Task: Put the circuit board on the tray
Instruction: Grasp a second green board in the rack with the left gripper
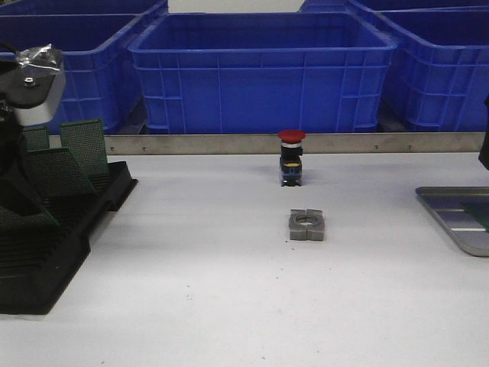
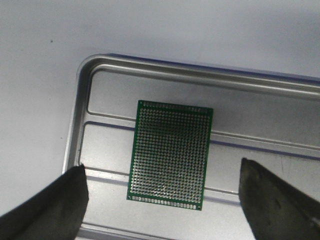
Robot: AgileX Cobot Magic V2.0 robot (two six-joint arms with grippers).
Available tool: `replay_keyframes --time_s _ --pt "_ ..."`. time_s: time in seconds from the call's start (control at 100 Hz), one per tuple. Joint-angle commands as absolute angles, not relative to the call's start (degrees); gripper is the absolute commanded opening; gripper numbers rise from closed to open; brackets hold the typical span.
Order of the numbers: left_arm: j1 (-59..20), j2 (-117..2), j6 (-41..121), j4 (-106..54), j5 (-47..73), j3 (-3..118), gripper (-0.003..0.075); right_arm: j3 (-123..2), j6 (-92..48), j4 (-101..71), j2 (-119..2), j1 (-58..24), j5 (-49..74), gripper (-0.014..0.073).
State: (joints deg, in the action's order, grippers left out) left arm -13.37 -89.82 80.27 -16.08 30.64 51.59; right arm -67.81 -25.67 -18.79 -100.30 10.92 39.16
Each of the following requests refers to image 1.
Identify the green board rear left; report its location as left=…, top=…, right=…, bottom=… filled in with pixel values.
left=23, top=125, right=50, bottom=151

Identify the red emergency stop button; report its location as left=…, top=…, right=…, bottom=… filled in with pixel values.
left=278, top=129, right=306, bottom=187

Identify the green perforated circuit board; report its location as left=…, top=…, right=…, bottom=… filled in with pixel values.
left=461, top=202, right=489, bottom=232

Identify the black slotted board rack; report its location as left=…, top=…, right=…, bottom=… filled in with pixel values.
left=1, top=161, right=137, bottom=315

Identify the grey taped gripper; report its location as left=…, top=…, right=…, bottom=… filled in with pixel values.
left=1, top=43, right=66, bottom=127

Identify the blue far left crate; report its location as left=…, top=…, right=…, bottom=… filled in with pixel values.
left=1, top=0, right=169, bottom=20

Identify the blue centre plastic crate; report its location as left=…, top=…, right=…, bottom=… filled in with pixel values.
left=129, top=12, right=397, bottom=135

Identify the green board middle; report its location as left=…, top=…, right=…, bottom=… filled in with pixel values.
left=28, top=148, right=96, bottom=198

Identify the green board front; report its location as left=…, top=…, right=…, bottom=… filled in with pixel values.
left=1, top=207, right=60, bottom=232

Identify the black edge gripper finger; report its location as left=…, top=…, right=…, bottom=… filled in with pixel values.
left=478, top=95, right=489, bottom=171

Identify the blue left plastic crate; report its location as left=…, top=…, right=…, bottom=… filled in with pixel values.
left=1, top=15, right=144, bottom=134

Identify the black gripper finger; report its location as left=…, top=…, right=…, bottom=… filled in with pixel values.
left=1, top=112, right=43, bottom=216

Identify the green board rear right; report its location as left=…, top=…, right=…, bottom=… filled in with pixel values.
left=60, top=119, right=109, bottom=177

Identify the grey metal clamp block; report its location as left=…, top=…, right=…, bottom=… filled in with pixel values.
left=288, top=209, right=325, bottom=241

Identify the blue plastic crate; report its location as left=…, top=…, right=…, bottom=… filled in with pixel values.
left=375, top=10, right=488, bottom=132
left=129, top=12, right=397, bottom=135
left=1, top=15, right=144, bottom=134

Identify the silver metal tray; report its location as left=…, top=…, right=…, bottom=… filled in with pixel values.
left=416, top=187, right=488, bottom=257

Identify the blue far right crate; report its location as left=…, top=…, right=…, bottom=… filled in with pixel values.
left=299, top=0, right=488, bottom=13

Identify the blue right plastic crate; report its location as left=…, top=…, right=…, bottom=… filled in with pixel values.
left=375, top=10, right=488, bottom=132

